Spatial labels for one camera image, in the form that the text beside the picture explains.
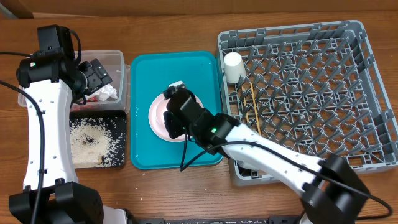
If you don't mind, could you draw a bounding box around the cream cup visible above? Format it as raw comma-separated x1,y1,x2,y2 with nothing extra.
223,52,246,84

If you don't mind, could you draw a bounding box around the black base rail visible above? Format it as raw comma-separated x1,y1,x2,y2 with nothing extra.
127,212,300,224

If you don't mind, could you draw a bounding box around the black plastic tray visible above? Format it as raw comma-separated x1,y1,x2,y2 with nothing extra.
68,109,127,169

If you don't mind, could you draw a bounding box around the teal serving tray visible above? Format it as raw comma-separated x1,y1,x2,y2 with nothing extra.
130,51,222,170

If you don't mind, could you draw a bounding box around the clear plastic bin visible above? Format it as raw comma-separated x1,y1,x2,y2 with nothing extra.
20,50,127,119

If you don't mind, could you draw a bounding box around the white rice pile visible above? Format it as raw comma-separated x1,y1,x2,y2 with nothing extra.
69,118,125,167

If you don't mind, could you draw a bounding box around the red snack wrapper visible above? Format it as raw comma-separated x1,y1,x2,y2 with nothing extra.
86,96,98,103

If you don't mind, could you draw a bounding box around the white napkin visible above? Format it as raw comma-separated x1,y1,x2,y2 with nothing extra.
89,84,118,101

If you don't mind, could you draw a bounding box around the pink bowl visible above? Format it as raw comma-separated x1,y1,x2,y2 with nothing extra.
155,98,169,131

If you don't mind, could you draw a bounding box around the grey bowl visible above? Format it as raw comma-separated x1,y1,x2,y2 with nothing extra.
236,160,258,170

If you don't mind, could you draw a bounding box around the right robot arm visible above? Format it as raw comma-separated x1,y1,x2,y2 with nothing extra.
163,82,369,223

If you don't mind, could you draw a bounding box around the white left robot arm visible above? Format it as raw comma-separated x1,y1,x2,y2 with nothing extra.
9,25,112,223

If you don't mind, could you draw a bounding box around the white plate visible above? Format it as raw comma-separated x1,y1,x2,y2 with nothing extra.
148,92,205,143

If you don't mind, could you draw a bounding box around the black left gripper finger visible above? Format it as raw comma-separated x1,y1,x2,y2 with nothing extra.
78,61,100,95
89,59,112,89

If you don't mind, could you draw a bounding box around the grey dish rack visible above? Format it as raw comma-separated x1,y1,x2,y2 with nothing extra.
217,20,397,174

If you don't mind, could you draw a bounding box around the wooden chopstick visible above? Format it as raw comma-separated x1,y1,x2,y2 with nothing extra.
250,83,262,136
241,86,250,124

